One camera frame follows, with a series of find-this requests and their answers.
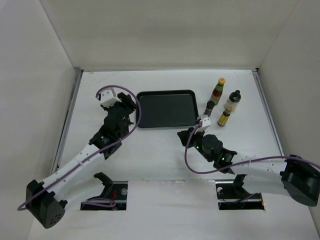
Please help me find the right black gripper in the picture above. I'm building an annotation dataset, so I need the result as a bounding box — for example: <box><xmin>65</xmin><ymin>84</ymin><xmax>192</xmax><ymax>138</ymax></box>
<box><xmin>177</xmin><ymin>125</ymin><xmax>213</xmax><ymax>162</ymax></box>

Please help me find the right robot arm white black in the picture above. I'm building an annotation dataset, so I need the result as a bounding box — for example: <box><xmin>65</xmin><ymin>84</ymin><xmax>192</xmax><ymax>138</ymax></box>
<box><xmin>177</xmin><ymin>127</ymin><xmax>320</xmax><ymax>207</ymax></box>

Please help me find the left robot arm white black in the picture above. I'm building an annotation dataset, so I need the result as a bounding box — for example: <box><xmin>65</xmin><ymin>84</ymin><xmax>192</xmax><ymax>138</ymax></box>
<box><xmin>23</xmin><ymin>92</ymin><xmax>142</xmax><ymax>229</ymax></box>

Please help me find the black plastic tray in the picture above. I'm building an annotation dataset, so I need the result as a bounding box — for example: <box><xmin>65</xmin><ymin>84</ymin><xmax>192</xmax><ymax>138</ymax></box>
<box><xmin>136</xmin><ymin>89</ymin><xmax>199</xmax><ymax>129</ymax></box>

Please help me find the small dark spice jar right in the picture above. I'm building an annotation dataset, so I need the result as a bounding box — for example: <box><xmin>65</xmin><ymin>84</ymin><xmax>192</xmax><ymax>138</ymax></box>
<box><xmin>204</xmin><ymin>100</ymin><xmax>216</xmax><ymax>117</ymax></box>

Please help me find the small yellow-label bottle right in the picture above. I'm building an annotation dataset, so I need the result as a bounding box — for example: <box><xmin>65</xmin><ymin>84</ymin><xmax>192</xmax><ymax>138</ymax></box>
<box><xmin>217</xmin><ymin>106</ymin><xmax>233</xmax><ymax>127</ymax></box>

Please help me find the tall green sauce bottle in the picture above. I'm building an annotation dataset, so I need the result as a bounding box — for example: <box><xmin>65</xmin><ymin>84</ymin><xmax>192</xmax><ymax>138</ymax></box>
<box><xmin>210</xmin><ymin>78</ymin><xmax>226</xmax><ymax>105</ymax></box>

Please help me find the white shaker black cap right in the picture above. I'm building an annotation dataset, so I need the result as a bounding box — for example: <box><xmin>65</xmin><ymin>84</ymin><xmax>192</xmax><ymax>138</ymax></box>
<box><xmin>224</xmin><ymin>90</ymin><xmax>242</xmax><ymax>112</ymax></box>

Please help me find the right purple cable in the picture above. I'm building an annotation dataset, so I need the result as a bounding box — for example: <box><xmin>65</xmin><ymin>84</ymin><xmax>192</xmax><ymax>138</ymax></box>
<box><xmin>184</xmin><ymin>122</ymin><xmax>320</xmax><ymax>204</ymax></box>

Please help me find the purple cable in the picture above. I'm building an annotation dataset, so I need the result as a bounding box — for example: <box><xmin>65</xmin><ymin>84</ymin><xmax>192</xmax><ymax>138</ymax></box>
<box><xmin>184</xmin><ymin>122</ymin><xmax>320</xmax><ymax>204</ymax></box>
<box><xmin>16</xmin><ymin>85</ymin><xmax>144</xmax><ymax>212</ymax></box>

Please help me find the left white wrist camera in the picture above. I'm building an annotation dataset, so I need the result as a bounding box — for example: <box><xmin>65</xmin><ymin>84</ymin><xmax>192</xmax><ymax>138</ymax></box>
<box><xmin>96</xmin><ymin>88</ymin><xmax>121</xmax><ymax>108</ymax></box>

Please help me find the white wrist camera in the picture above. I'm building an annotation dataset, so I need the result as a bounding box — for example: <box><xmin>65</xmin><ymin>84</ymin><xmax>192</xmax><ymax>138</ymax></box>
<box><xmin>96</xmin><ymin>88</ymin><xmax>121</xmax><ymax>108</ymax></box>
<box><xmin>196</xmin><ymin>114</ymin><xmax>212</xmax><ymax>132</ymax></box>

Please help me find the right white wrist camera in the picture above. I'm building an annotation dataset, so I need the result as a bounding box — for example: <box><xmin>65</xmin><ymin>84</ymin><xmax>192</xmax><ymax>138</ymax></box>
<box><xmin>196</xmin><ymin>114</ymin><xmax>212</xmax><ymax>132</ymax></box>

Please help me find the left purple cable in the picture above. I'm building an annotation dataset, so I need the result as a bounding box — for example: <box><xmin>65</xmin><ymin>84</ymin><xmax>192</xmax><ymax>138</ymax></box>
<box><xmin>16</xmin><ymin>85</ymin><xmax>144</xmax><ymax>212</ymax></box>

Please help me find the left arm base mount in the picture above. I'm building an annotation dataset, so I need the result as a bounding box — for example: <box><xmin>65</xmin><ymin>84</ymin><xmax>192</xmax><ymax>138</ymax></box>
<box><xmin>80</xmin><ymin>172</ymin><xmax>129</xmax><ymax>211</ymax></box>

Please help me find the left aluminium table rail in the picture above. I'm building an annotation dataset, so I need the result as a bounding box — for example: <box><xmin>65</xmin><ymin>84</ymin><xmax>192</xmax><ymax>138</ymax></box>
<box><xmin>48</xmin><ymin>67</ymin><xmax>84</xmax><ymax>175</ymax></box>

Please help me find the aluminium table rail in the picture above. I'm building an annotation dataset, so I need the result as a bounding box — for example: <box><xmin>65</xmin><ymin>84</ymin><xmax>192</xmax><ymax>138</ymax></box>
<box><xmin>48</xmin><ymin>67</ymin><xmax>84</xmax><ymax>175</ymax></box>
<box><xmin>251</xmin><ymin>68</ymin><xmax>284</xmax><ymax>156</ymax></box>

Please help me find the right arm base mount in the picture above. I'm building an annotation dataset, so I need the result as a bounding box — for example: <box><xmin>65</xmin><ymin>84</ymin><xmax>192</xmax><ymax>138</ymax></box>
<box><xmin>215</xmin><ymin>174</ymin><xmax>265</xmax><ymax>211</ymax></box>

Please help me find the right aluminium table rail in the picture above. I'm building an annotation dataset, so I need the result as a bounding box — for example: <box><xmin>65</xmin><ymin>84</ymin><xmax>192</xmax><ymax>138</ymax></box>
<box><xmin>251</xmin><ymin>68</ymin><xmax>284</xmax><ymax>156</ymax></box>

